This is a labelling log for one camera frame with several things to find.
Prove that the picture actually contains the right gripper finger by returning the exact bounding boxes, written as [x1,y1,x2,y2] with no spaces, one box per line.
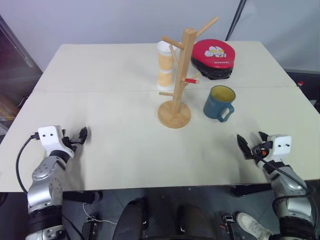
[236,133,257,161]
[257,131,269,144]

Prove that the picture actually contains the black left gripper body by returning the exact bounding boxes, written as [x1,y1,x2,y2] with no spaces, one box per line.
[60,129,80,152]

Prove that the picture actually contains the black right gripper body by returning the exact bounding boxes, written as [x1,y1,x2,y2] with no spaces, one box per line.
[251,140,274,162]

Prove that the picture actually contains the wooden mug tree stand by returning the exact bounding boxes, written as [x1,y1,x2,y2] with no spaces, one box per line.
[157,16,220,129]

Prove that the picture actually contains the blue mug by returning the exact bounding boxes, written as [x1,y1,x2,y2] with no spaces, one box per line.
[202,85,237,123]

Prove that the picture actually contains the black object with red knob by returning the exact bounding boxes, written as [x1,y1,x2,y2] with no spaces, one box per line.
[284,70,320,106]

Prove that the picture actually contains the white sneaker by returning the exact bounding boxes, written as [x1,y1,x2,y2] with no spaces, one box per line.
[236,212,274,240]

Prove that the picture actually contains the dark cabinet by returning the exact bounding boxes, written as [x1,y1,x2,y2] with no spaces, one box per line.
[0,14,44,106]

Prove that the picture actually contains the red and black case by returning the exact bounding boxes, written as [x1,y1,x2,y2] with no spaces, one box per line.
[190,38,237,81]

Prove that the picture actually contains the stacked white paper cups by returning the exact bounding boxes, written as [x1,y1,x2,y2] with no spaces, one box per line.
[156,41,178,91]

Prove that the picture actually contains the black stand pole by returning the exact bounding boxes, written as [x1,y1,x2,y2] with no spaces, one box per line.
[224,0,247,42]

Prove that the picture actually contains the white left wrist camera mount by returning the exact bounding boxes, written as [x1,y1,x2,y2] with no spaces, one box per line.
[37,125,76,159]

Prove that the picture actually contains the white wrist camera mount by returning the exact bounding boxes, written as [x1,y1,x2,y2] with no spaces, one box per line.
[265,134,293,163]
[37,125,76,159]

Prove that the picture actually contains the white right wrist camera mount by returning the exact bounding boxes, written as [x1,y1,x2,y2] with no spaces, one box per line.
[265,134,293,163]

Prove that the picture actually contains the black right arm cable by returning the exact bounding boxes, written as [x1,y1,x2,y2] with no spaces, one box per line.
[254,146,314,216]

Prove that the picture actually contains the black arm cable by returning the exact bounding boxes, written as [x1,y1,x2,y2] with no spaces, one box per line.
[15,133,40,194]
[254,146,314,216]

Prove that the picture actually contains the black table frame bar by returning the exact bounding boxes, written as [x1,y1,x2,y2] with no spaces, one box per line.
[230,184,274,198]
[62,190,104,205]

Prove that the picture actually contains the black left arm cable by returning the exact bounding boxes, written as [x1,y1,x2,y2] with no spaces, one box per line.
[15,133,40,194]

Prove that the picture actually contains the thin white floor cable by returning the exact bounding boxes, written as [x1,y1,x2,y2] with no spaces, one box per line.
[82,201,118,225]

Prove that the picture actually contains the black floor bracket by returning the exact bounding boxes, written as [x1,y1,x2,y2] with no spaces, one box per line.
[220,211,242,240]
[81,214,101,237]

